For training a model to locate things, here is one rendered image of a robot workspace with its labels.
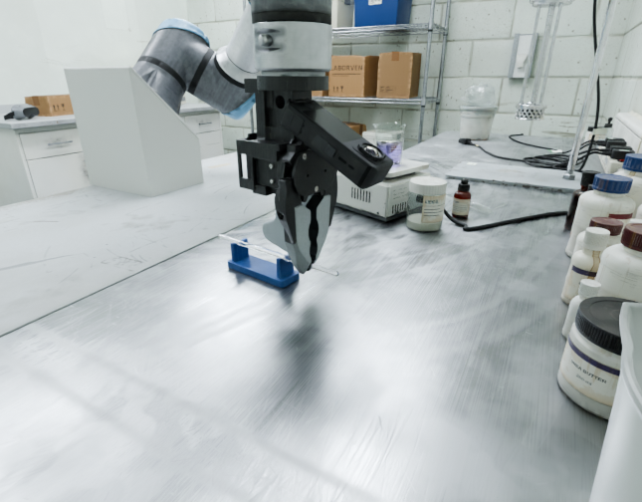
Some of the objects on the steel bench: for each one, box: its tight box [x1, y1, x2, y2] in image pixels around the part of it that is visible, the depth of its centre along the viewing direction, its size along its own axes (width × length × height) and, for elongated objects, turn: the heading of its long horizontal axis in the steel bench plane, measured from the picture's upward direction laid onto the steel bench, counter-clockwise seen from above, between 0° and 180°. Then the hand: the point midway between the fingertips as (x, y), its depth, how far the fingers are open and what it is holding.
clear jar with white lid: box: [405, 176, 447, 233], centre depth 67 cm, size 6×6×8 cm
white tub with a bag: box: [460, 82, 499, 140], centre depth 159 cm, size 14×14×21 cm
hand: (310, 263), depth 47 cm, fingers closed, pressing on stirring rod
